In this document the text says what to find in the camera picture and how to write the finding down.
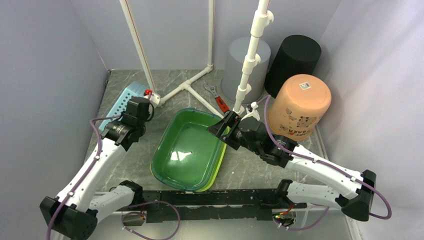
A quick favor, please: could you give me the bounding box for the blue plastic basket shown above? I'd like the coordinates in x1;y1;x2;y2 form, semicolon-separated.
105;81;148;118

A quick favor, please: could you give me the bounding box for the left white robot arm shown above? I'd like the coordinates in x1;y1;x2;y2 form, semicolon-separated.
39;94;160;240

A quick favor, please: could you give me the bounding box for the clear teal plastic tub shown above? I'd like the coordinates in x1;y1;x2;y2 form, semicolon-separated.
150;107;227;192

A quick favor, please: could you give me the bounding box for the black plastic bucket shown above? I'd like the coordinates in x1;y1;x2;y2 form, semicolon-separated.
264;34;322;98

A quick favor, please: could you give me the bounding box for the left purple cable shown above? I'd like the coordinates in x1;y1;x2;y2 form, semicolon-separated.
45;114;123;240

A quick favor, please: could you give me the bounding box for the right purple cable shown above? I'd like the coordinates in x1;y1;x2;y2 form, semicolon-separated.
255;95;392;220

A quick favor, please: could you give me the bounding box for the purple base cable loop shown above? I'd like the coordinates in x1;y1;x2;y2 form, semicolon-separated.
120;197;182;240

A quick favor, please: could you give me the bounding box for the red handled adjustable wrench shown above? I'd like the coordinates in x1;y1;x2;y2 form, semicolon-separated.
204;84;230;115

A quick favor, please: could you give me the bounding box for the white PVC pipe frame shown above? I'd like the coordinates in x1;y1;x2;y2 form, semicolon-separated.
119;0;275;119

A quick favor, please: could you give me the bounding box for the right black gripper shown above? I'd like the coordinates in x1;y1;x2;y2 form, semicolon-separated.
206;110;261;156

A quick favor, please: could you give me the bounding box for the orange plastic bucket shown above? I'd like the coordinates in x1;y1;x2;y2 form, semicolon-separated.
267;74;332;141

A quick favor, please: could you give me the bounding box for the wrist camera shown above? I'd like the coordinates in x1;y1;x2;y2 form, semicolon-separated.
143;89;161;108
241;101;260;121

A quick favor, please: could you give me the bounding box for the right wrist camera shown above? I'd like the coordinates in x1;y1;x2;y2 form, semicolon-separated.
241;101;260;121

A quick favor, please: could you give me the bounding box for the grey plastic bucket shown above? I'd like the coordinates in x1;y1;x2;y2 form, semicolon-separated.
219;37;272;106

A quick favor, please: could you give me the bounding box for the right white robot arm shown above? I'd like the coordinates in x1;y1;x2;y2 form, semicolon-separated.
207;111;377;222

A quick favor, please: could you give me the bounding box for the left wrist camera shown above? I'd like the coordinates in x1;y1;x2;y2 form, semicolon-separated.
143;89;161;108

